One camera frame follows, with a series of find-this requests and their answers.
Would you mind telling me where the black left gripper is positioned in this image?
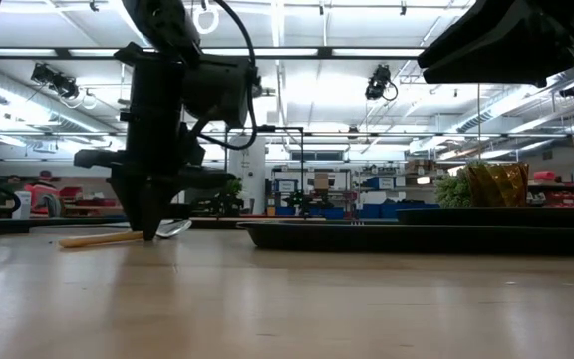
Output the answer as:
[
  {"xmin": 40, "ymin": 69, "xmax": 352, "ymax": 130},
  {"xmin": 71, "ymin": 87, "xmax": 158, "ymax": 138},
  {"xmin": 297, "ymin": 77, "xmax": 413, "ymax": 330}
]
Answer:
[{"xmin": 73, "ymin": 42, "xmax": 237, "ymax": 241}]

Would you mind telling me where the amber ribbed glass cup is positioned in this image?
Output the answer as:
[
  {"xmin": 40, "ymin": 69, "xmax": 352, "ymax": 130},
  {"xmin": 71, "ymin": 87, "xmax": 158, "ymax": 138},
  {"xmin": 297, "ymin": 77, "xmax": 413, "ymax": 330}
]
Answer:
[{"xmin": 465, "ymin": 161, "xmax": 531, "ymax": 209}]

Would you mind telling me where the black plate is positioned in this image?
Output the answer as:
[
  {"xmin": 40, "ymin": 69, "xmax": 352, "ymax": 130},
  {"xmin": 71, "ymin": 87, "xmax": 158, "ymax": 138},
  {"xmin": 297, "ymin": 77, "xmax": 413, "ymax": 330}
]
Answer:
[{"xmin": 395, "ymin": 206, "xmax": 574, "ymax": 230}]

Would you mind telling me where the black serving tray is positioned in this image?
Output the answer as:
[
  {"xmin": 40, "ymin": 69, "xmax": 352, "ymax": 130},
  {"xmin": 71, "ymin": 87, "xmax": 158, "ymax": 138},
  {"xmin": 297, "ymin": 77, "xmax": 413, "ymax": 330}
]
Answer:
[{"xmin": 236, "ymin": 220, "xmax": 574, "ymax": 258}]

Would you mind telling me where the dark background plant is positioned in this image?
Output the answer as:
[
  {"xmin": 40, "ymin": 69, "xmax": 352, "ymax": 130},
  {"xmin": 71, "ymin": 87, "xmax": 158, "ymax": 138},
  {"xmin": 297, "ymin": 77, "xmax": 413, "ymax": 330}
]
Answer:
[{"xmin": 219, "ymin": 177, "xmax": 245, "ymax": 217}]

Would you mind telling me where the person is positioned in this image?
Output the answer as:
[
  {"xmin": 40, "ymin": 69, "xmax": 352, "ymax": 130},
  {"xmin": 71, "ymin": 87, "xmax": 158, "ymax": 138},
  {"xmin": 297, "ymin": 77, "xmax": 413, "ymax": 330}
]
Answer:
[{"xmin": 22, "ymin": 169, "xmax": 63, "ymax": 217}]

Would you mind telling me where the white canister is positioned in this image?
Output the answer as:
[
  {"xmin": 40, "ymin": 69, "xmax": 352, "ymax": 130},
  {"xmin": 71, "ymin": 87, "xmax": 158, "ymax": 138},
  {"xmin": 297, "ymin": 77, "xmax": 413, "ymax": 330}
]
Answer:
[{"xmin": 12, "ymin": 190, "xmax": 33, "ymax": 221}]

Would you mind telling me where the row of blue bins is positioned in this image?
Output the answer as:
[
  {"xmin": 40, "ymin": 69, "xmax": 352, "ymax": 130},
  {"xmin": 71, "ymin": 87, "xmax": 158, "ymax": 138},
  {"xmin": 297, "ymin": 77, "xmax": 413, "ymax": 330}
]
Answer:
[{"xmin": 358, "ymin": 200, "xmax": 441, "ymax": 221}]

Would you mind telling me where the black frame-mounted camera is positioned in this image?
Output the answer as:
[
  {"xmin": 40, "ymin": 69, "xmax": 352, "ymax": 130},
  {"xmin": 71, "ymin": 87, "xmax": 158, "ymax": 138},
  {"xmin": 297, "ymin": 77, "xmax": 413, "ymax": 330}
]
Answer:
[
  {"xmin": 364, "ymin": 63, "xmax": 400, "ymax": 103},
  {"xmin": 29, "ymin": 61, "xmax": 81, "ymax": 101}
]

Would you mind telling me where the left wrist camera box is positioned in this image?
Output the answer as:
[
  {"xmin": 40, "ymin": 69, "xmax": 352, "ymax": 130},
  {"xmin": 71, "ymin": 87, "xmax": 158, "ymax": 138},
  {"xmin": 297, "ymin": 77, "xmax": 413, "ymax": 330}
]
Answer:
[{"xmin": 181, "ymin": 53, "xmax": 262, "ymax": 130}]

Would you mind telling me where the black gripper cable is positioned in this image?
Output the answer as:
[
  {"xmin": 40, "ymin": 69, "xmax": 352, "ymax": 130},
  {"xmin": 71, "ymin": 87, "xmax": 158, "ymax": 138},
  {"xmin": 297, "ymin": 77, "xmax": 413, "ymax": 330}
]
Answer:
[{"xmin": 186, "ymin": 0, "xmax": 261, "ymax": 152}]

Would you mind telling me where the wall rack of parts bins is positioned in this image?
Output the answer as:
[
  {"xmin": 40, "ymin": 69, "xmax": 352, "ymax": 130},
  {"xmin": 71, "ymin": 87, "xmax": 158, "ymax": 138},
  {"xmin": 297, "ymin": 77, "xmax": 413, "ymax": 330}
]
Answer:
[{"xmin": 526, "ymin": 183, "xmax": 574, "ymax": 209}]

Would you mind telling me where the white cable loop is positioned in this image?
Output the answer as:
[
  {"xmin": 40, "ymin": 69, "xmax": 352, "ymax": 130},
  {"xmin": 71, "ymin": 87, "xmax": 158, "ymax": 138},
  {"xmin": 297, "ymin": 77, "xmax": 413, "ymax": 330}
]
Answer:
[{"xmin": 190, "ymin": 1, "xmax": 221, "ymax": 36}]

